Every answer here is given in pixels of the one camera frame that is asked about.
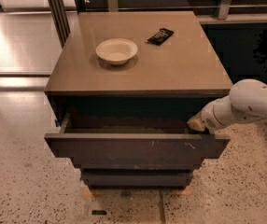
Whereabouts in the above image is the dark top drawer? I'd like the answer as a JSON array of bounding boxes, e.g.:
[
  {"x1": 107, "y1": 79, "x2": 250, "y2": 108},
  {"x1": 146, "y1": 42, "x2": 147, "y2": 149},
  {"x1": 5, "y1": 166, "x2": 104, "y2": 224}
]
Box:
[{"x1": 45, "y1": 114, "x2": 230, "y2": 159}]

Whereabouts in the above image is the dark drawer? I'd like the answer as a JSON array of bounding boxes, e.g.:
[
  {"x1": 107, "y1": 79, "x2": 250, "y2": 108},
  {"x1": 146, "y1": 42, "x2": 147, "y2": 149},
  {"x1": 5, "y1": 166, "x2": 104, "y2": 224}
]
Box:
[
  {"x1": 82, "y1": 170, "x2": 192, "y2": 187},
  {"x1": 72, "y1": 155, "x2": 204, "y2": 170},
  {"x1": 45, "y1": 114, "x2": 230, "y2": 159}
]

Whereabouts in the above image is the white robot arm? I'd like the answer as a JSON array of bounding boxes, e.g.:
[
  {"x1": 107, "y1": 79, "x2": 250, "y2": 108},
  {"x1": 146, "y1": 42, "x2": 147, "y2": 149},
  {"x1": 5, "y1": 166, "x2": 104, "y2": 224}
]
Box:
[{"x1": 187, "y1": 79, "x2": 267, "y2": 133}]

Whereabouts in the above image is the brown drawer cabinet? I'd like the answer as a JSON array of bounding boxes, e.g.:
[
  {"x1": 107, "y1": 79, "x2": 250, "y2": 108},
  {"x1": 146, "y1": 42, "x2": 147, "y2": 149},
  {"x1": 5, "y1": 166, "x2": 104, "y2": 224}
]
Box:
[{"x1": 45, "y1": 12, "x2": 232, "y2": 177}]

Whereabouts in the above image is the dark bottom drawer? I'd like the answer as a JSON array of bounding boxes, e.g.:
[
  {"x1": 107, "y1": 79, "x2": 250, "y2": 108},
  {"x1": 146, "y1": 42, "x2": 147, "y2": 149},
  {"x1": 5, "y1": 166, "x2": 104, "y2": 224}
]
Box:
[{"x1": 82, "y1": 170, "x2": 192, "y2": 187}]

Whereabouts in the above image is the dark middle drawer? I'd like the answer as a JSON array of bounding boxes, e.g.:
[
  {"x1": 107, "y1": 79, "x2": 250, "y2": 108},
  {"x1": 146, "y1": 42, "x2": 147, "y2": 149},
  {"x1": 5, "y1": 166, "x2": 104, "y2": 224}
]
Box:
[{"x1": 72, "y1": 155, "x2": 204, "y2": 170}]

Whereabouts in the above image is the black snack packet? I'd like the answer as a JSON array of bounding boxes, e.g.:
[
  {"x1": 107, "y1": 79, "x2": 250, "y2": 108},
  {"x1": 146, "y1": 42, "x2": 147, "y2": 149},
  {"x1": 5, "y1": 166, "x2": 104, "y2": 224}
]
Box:
[{"x1": 148, "y1": 28, "x2": 174, "y2": 46}]

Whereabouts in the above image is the white bowl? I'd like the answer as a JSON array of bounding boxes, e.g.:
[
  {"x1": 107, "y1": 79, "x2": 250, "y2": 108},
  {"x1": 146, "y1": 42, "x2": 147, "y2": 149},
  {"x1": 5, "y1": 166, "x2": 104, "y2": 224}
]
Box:
[{"x1": 96, "y1": 38, "x2": 138, "y2": 65}]

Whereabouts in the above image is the metal post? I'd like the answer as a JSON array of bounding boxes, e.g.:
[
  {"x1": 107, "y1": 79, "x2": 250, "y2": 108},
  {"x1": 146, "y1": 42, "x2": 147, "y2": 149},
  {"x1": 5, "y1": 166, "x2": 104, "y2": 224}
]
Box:
[{"x1": 48, "y1": 0, "x2": 70, "y2": 47}]

